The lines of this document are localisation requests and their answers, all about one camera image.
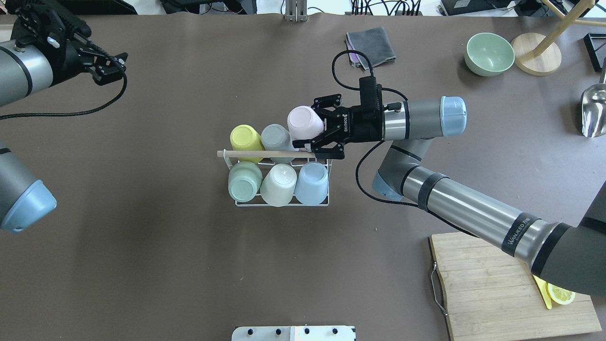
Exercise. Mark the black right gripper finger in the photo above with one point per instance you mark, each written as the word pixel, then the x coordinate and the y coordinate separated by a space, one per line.
pixel 322 146
pixel 327 108

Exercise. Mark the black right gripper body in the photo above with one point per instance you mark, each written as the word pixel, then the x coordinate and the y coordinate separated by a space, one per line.
pixel 363 130

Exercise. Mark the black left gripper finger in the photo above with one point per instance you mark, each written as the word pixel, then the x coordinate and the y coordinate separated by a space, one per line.
pixel 104 71

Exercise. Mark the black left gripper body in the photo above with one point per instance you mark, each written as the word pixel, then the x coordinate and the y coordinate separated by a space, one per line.
pixel 66 60

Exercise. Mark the pink plastic cup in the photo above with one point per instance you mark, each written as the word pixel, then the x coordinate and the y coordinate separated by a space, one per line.
pixel 303 123

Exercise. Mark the mint green plastic cup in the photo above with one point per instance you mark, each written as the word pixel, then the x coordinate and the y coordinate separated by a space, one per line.
pixel 244 182

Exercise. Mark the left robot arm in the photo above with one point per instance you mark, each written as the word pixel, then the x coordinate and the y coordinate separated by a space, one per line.
pixel 24 198

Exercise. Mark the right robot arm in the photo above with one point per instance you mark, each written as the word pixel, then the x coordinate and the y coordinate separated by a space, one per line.
pixel 569 257

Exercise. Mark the light blue plastic cup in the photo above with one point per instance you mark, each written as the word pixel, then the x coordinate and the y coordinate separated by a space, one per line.
pixel 312 184

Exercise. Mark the grey plastic cup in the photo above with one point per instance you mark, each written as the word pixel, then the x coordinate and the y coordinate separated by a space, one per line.
pixel 276 138

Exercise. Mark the cream white plastic cup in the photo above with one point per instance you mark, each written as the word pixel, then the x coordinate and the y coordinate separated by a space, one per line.
pixel 277 188

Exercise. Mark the yellow plastic cup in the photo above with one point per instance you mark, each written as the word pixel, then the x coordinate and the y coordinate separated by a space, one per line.
pixel 245 138

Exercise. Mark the grey folded cloth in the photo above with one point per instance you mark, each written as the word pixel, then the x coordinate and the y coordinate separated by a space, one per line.
pixel 374 43

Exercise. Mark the light green bowl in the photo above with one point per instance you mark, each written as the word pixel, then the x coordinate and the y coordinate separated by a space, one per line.
pixel 488 54

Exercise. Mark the wooden mug tree stand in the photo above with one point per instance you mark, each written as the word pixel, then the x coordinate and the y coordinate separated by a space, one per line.
pixel 539 55

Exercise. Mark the wooden cutting board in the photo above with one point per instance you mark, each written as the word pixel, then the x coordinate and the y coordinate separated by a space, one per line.
pixel 490 296

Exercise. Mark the metal scoop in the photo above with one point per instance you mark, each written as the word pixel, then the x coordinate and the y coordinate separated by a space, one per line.
pixel 593 107

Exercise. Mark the yellow plastic knife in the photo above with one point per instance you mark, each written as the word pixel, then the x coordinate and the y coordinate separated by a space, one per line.
pixel 542 287

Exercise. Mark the lemon slice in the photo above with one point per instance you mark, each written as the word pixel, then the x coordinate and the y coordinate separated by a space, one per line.
pixel 560 295

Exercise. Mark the white wire cup rack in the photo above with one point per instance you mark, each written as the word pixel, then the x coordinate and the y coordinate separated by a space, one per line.
pixel 265 160

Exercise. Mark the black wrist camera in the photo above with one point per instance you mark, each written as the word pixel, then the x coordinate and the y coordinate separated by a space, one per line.
pixel 369 95

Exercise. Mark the aluminium frame post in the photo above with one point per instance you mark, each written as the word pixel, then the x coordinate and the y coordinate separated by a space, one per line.
pixel 296 11

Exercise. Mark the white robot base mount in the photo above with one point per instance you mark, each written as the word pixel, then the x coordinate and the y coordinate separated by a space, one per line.
pixel 295 333

